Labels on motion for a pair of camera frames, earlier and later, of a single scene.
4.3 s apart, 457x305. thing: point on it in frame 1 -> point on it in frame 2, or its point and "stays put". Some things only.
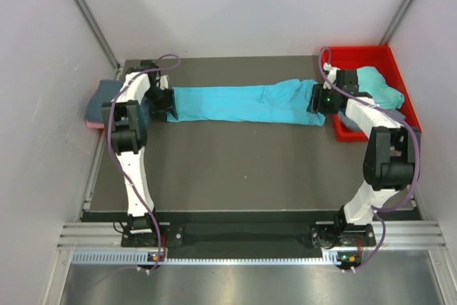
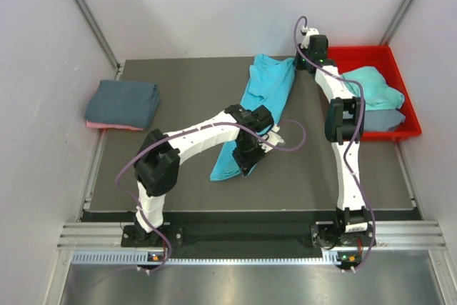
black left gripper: (168, 104) -> (247, 163)
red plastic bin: (381, 58) stays put
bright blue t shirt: (284, 102) -> (227, 165)
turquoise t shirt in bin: (370, 80) stays put
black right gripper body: (328, 101) -> (301, 62)
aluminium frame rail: (426, 235) stays put
